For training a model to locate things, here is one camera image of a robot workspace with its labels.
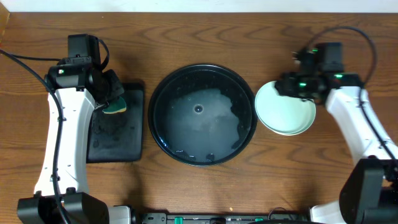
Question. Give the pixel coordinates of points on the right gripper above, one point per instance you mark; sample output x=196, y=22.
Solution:
x=284, y=85

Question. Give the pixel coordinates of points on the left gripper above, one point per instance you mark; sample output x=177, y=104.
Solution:
x=112, y=90

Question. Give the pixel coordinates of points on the green yellow sponge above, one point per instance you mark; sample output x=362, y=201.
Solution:
x=116, y=106

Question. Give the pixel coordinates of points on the light green plate bottom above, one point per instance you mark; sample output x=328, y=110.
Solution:
x=306, y=130

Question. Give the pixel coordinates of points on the light green plate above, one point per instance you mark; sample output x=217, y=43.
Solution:
x=269, y=96
x=306, y=130

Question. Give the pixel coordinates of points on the light green plate top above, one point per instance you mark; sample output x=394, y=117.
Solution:
x=269, y=96

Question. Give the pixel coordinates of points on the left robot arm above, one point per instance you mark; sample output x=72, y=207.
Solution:
x=61, y=194

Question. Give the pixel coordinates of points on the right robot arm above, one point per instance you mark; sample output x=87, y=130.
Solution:
x=370, y=193

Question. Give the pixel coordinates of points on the rectangular black tray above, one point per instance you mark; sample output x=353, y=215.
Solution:
x=118, y=137

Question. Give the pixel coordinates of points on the round black tray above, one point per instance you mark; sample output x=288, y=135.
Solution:
x=202, y=114

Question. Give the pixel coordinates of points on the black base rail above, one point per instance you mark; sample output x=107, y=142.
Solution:
x=163, y=218

